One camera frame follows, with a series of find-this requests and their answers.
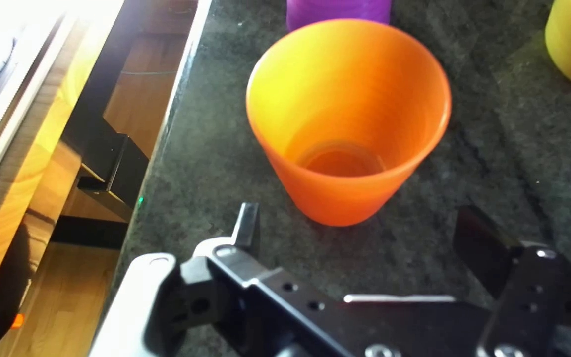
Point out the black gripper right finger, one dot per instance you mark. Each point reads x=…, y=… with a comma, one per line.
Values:
x=490, y=251

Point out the orange plastic cup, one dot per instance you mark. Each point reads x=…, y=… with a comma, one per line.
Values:
x=347, y=100

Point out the purple plastic cup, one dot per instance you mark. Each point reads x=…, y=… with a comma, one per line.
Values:
x=338, y=11

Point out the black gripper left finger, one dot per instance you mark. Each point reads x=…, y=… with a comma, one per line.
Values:
x=246, y=229

